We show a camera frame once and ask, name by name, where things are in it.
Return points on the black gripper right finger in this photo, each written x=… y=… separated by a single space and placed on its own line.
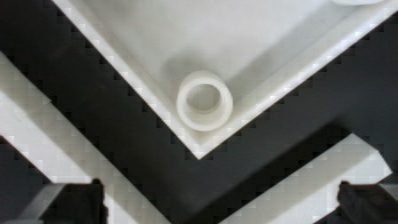
x=366 y=204

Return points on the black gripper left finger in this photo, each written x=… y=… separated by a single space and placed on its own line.
x=66 y=204

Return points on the white square table top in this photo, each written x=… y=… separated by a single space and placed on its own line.
x=261 y=41

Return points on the white L-shaped obstacle fence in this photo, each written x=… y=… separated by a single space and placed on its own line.
x=295 y=203

